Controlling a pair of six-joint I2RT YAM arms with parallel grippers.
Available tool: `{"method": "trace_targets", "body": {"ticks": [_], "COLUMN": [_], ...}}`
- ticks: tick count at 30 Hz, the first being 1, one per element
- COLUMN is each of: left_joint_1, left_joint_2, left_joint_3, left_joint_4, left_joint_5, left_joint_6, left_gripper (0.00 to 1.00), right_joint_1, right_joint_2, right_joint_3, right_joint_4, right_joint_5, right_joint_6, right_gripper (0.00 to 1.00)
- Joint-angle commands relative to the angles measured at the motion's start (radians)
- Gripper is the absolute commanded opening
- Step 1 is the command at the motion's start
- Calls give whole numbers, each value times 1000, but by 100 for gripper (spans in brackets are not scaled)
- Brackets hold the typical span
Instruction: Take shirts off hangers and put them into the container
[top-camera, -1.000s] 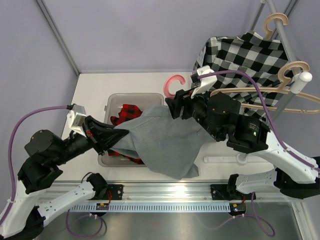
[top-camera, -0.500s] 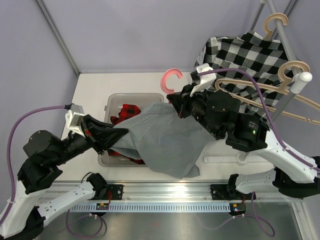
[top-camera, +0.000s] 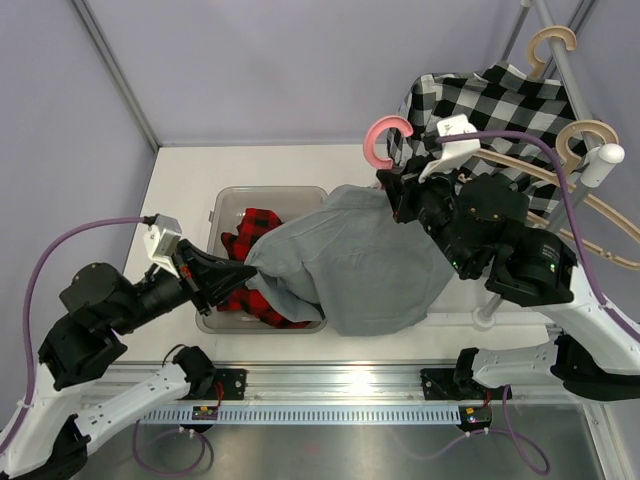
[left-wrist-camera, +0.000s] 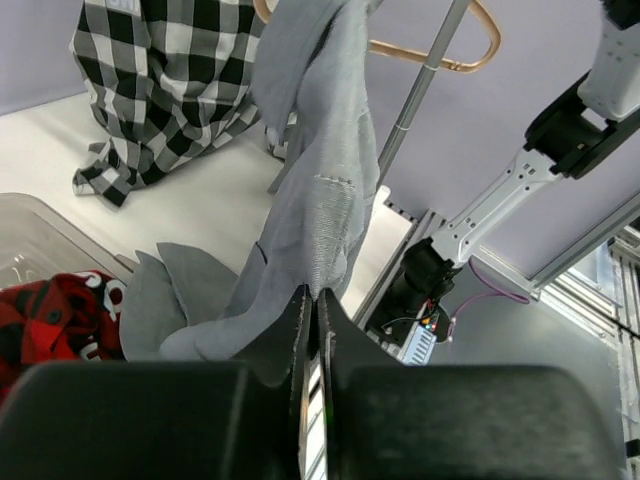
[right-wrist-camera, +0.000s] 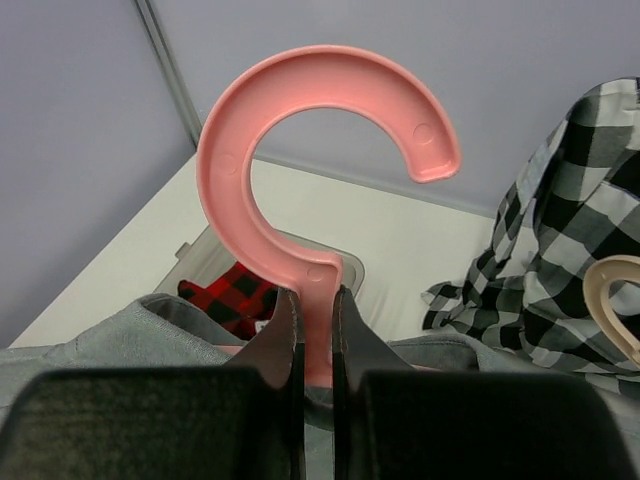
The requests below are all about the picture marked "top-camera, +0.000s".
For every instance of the aluminium mounting rail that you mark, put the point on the aluminium mounting rail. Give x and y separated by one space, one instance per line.
350 383

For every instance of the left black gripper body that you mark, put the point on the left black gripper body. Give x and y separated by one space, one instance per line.
195 276

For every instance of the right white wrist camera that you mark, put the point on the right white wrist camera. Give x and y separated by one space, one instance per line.
454 153

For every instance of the beige wooden hanger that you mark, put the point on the beige wooden hanger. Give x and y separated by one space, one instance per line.
571 161

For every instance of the clear plastic bin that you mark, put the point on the clear plastic bin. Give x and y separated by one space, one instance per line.
288 203

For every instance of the red black plaid shirt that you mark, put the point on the red black plaid shirt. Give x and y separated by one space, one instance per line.
255 220

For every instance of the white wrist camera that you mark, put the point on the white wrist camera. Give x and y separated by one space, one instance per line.
454 153
160 241

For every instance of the white slotted cable duct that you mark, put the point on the white slotted cable duct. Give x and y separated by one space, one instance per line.
237 414

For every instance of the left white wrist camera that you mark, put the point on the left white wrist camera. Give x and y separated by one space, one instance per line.
160 241

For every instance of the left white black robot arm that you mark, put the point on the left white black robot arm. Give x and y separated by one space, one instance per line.
52 437

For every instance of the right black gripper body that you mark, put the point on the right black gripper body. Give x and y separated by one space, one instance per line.
431 201

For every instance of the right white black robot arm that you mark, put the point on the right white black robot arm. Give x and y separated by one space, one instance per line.
480 229

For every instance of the grey shirt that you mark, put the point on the grey shirt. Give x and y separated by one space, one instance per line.
350 264

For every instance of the black white plaid shirt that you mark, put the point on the black white plaid shirt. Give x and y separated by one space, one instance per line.
498 98

